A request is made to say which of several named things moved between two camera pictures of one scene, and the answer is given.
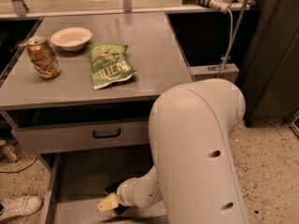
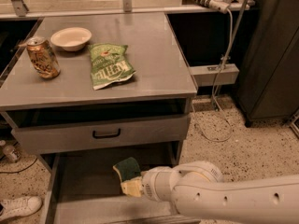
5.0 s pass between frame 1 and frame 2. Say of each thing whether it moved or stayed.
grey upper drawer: stayed
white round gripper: moved
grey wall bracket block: stayed
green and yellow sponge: moved
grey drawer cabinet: stayed
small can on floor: stayed
